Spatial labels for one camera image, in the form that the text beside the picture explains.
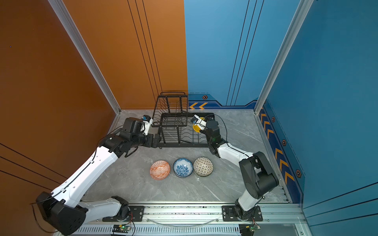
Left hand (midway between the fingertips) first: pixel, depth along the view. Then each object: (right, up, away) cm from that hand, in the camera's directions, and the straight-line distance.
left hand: (154, 135), depth 77 cm
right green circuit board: (+50, -43, -8) cm, 67 cm away
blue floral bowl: (+15, -20, +9) cm, 27 cm away
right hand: (+29, +11, +11) cm, 33 cm away
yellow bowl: (+22, +4, +12) cm, 26 cm away
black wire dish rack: (+7, +11, +16) cm, 21 cm away
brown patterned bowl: (+27, -20, +10) cm, 35 cm away
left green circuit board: (-15, -45, -6) cm, 48 cm away
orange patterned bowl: (+1, -22, +10) cm, 24 cm away
